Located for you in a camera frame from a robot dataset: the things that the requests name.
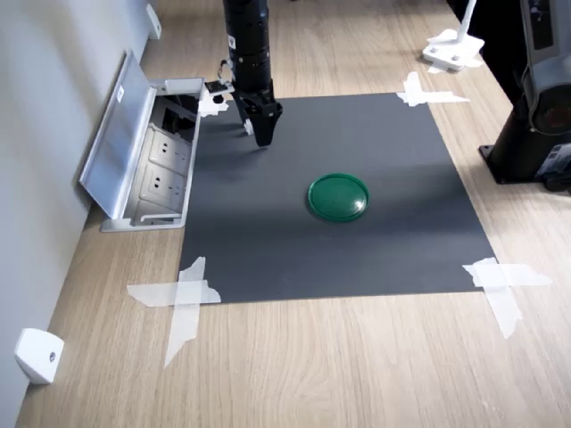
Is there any white taped stand bracket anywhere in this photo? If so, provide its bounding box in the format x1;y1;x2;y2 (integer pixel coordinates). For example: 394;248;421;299
421;0;486;75

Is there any grey partition panel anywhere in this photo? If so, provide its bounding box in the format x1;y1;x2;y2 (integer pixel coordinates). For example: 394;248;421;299
0;0;153;428

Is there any small white partition bracket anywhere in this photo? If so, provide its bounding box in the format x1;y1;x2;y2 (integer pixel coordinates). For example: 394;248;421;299
145;3;162;41
12;327;66;386

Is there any white power socket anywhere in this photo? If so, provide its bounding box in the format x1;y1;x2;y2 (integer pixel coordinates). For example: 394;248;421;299
138;161;187;209
148;130;192;165

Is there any silver cable duct box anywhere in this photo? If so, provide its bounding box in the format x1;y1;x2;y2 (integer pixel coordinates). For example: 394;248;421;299
79;49;207;234

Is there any round green lid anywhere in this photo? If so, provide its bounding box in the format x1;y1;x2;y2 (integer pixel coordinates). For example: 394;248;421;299
306;172;370;223

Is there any dark grey mat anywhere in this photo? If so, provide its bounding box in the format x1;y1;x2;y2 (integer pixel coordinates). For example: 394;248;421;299
179;92;498;306

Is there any small camera circuit board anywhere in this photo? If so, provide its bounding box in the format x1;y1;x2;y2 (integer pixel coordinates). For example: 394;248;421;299
204;59;236;106

